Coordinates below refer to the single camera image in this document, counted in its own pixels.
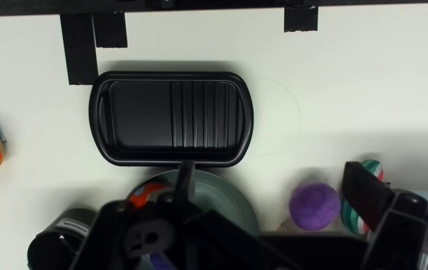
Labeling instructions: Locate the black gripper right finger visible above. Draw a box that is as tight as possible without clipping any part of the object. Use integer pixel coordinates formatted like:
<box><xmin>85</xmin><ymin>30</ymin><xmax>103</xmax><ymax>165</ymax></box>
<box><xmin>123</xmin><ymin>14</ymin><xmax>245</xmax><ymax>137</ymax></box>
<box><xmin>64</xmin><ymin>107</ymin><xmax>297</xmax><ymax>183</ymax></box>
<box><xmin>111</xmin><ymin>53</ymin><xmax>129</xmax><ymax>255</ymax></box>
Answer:
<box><xmin>341</xmin><ymin>161</ymin><xmax>387</xmax><ymax>234</ymax></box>

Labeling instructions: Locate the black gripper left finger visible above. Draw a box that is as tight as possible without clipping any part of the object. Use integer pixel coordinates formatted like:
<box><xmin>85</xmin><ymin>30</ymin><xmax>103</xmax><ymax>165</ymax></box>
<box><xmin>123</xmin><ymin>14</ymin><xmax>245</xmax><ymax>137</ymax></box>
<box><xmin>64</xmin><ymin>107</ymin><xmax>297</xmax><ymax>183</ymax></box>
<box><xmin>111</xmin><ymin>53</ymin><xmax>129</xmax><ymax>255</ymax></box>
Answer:
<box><xmin>174</xmin><ymin>161</ymin><xmax>195</xmax><ymax>201</ymax></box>

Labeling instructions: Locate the orange red plush ball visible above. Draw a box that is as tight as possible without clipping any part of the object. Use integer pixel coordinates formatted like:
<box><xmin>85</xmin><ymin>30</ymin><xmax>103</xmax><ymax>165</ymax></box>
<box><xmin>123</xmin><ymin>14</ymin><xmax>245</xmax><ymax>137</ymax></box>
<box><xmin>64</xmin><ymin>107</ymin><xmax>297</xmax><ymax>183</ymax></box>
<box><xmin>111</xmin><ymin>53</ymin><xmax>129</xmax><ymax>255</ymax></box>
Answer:
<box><xmin>127</xmin><ymin>182</ymin><xmax>165</xmax><ymax>209</ymax></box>

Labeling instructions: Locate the black cooking pot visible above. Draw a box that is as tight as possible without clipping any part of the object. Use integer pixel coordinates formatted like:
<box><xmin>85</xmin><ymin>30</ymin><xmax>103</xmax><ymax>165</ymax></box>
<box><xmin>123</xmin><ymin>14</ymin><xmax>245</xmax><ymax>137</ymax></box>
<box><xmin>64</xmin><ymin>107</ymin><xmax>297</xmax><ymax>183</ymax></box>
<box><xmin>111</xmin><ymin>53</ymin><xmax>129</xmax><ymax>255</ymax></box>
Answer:
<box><xmin>27</xmin><ymin>209</ymin><xmax>96</xmax><ymax>270</ymax></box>

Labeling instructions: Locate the purple plush ball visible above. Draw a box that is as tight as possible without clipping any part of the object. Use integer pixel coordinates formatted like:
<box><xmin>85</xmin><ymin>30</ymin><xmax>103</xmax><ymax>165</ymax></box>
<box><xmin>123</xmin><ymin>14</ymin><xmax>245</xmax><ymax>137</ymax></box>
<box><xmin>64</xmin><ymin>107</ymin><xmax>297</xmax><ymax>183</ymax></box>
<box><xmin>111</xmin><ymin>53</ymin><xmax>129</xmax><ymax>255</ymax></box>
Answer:
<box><xmin>288</xmin><ymin>183</ymin><xmax>341</xmax><ymax>231</ymax></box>

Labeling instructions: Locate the black plastic tray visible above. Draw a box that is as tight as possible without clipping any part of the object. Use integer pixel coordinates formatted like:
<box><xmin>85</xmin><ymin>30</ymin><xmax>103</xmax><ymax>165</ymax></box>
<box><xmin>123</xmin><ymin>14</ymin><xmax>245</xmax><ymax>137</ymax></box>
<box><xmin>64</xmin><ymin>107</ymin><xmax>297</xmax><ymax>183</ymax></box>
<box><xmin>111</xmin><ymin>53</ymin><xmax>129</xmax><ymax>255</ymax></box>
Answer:
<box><xmin>88</xmin><ymin>71</ymin><xmax>254</xmax><ymax>167</ymax></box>

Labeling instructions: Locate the striped green red ball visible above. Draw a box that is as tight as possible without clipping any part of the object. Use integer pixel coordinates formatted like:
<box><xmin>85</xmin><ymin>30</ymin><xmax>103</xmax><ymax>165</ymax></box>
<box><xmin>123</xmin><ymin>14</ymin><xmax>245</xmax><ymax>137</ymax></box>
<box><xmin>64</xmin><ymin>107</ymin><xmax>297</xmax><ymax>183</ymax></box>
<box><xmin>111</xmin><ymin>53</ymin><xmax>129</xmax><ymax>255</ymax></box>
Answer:
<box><xmin>339</xmin><ymin>158</ymin><xmax>386</xmax><ymax>237</ymax></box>

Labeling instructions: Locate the grey round plate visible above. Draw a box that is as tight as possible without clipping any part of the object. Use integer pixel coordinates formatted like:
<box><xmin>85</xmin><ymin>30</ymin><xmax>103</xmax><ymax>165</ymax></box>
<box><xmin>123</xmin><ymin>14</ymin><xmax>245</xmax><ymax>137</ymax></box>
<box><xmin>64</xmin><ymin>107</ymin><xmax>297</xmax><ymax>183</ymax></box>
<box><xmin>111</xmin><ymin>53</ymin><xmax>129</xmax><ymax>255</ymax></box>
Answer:
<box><xmin>130</xmin><ymin>170</ymin><xmax>260</xmax><ymax>236</ymax></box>

